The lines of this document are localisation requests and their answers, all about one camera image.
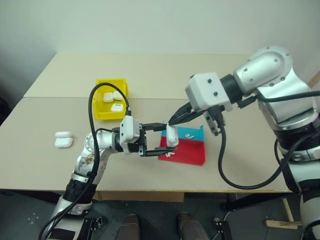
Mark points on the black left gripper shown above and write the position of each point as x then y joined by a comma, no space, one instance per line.
143,141

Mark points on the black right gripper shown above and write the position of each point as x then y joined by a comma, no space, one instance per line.
200,113

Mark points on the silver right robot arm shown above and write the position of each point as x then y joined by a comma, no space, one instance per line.
265,67

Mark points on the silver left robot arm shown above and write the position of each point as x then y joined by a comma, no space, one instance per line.
100,140

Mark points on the yellow plastic bin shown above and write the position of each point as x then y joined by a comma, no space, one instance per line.
110,116

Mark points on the white earbud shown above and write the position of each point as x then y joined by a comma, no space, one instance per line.
167,155
190,136
173,152

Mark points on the blue tray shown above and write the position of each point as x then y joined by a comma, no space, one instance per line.
195,132

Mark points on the red and teal tray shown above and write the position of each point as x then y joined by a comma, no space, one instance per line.
190,155

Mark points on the flat cardboard under table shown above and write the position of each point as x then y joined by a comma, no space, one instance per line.
140,197

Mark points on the dark brown rounded shape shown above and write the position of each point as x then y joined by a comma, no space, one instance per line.
187,227
131,227

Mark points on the leaning wooden slat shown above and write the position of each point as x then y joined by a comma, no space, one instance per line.
315,78

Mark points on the wooden stand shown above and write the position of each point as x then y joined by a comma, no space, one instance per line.
280,223

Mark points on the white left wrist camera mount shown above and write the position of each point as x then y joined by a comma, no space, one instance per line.
127,130

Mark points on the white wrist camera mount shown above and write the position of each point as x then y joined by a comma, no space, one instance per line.
127,130
207,87

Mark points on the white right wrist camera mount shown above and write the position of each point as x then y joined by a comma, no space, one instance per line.
207,87

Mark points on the black table frame leg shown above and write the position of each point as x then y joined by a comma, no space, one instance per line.
240,203

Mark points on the black metal bracket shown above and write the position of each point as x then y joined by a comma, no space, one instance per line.
221,228
91,228

